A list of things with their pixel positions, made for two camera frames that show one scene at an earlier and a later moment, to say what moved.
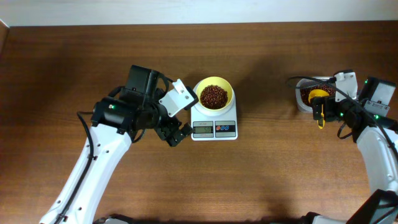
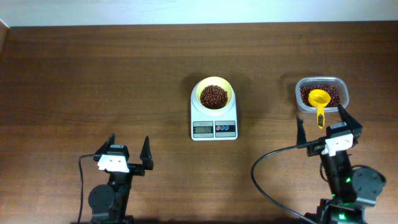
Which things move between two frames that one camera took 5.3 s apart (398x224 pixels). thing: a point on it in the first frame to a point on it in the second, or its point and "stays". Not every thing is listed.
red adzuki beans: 330,88 stays
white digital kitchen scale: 219,125 stays
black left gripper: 180,134 to 145,157
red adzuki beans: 213,97 stays
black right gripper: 329,103 to 352,126
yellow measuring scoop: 321,122 stays
